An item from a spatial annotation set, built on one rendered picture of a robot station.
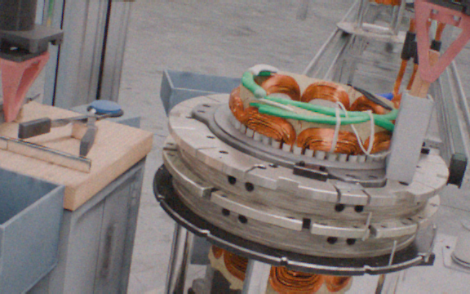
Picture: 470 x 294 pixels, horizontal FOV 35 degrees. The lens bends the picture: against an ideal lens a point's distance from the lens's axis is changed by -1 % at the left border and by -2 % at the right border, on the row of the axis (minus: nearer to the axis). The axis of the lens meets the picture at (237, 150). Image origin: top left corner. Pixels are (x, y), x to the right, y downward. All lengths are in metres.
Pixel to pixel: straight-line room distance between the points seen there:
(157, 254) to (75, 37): 0.36
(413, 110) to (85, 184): 0.33
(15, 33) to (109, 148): 0.16
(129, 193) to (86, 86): 0.36
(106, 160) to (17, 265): 0.17
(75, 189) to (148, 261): 0.51
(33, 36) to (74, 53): 0.43
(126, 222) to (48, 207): 0.23
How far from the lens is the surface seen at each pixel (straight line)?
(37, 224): 0.68
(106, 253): 0.87
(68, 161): 0.74
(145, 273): 1.16
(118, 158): 0.79
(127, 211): 0.89
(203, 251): 1.20
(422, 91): 0.77
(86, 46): 1.18
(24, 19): 0.77
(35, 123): 0.77
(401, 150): 0.78
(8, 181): 0.73
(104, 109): 1.01
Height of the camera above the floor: 1.34
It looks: 19 degrees down
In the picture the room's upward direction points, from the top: 11 degrees clockwise
